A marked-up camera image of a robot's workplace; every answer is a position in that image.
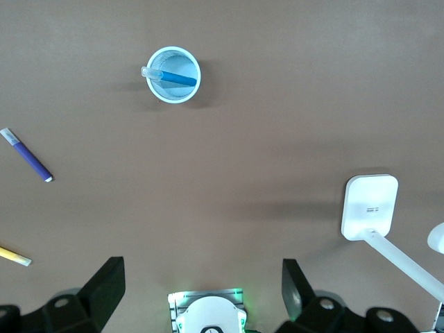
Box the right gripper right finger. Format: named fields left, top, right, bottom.
left=273, top=259, right=421, bottom=333

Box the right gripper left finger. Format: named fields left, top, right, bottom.
left=0, top=256, right=126, bottom=333

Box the blue marker pen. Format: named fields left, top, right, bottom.
left=140, top=66, right=197, bottom=87

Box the yellow marker pen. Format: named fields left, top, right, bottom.
left=0, top=245, right=33, bottom=267

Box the white flat stand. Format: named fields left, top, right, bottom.
left=341, top=174, right=444, bottom=303

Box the purple marker pen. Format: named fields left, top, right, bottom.
left=0, top=127, right=54, bottom=183

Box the brown table cover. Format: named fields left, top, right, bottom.
left=0, top=0, right=444, bottom=333

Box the translucent blue plastic cup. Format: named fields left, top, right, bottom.
left=145, top=46, right=202, bottom=105

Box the aluminium profile frame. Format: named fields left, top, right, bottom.
left=432, top=300, right=444, bottom=333

